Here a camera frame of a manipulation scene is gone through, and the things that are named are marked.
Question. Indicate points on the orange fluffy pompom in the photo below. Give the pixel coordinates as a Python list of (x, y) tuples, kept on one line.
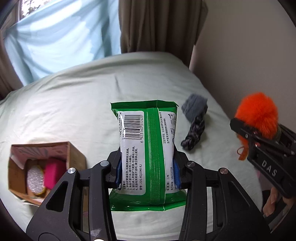
[(258, 111)]

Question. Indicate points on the left brown curtain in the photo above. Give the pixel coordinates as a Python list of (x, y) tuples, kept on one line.
[(9, 80)]

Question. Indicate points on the light blue hanging cloth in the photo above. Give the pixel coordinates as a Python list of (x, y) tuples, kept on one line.
[(60, 35)]

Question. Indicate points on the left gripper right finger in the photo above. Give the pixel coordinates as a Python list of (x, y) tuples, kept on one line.
[(217, 206)]

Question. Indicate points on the black patterned cloth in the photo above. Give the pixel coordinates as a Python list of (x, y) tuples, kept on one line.
[(195, 132)]

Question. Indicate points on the person right hand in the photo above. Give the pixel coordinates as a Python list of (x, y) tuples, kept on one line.
[(269, 207)]

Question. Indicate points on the round silver glitter purse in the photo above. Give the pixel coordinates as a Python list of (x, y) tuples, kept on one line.
[(35, 180)]

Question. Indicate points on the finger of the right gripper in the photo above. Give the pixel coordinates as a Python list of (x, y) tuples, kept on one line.
[(285, 136), (242, 129)]

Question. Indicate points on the right brown curtain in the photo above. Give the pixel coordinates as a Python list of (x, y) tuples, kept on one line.
[(161, 26)]

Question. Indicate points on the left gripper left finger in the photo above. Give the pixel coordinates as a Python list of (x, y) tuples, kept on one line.
[(78, 207)]

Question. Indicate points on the grey knitted cloth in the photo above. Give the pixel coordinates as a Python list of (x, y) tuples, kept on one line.
[(194, 106)]

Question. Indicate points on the green wet wipes pack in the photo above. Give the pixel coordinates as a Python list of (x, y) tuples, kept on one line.
[(147, 135)]

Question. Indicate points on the open cardboard box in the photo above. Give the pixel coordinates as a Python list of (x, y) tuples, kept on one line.
[(22, 157)]

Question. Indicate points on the brown curtain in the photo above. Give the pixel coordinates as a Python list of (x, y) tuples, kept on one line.
[(9, 80), (161, 26)]

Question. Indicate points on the window with tree view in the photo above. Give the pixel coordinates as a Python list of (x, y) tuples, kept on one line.
[(27, 7)]

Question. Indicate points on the pale green bed sheet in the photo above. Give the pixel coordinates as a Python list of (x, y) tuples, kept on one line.
[(74, 106)]

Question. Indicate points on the pink fabric pouch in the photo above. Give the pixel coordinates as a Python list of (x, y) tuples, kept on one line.
[(54, 170)]

